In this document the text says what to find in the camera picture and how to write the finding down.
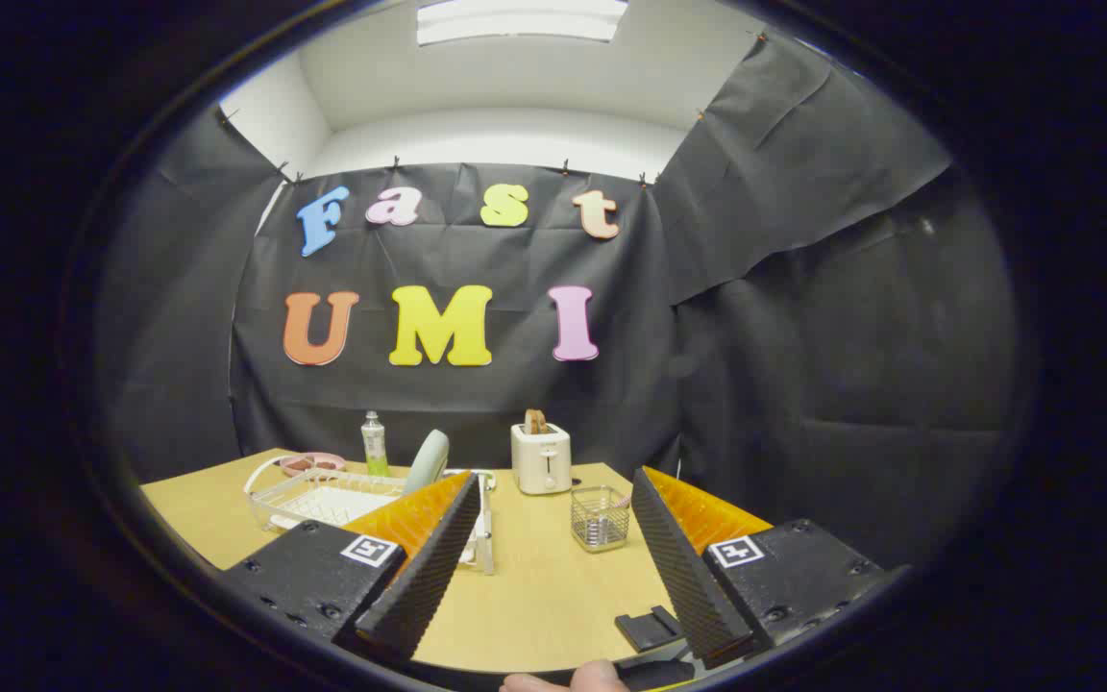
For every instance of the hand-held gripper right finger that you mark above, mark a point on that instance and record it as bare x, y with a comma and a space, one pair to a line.
683, 577

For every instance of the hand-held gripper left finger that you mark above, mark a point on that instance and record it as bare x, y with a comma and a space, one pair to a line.
429, 577

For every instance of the light green plate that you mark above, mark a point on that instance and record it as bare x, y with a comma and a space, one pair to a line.
429, 457

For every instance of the pink divided dish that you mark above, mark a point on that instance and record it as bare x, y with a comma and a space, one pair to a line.
313, 463

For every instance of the black table edge clamp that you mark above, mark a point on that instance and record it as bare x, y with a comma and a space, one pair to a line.
648, 630

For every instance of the clear bottle green liquid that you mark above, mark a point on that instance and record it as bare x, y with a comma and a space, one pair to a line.
375, 447

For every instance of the cream toaster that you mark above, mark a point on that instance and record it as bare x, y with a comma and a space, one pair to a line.
541, 461

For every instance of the brown bread slice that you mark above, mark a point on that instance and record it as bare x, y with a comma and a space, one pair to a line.
535, 421

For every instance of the black backdrop cloth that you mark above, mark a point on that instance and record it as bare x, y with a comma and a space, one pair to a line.
803, 384

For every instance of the ceiling light panel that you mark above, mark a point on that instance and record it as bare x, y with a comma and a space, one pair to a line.
520, 19

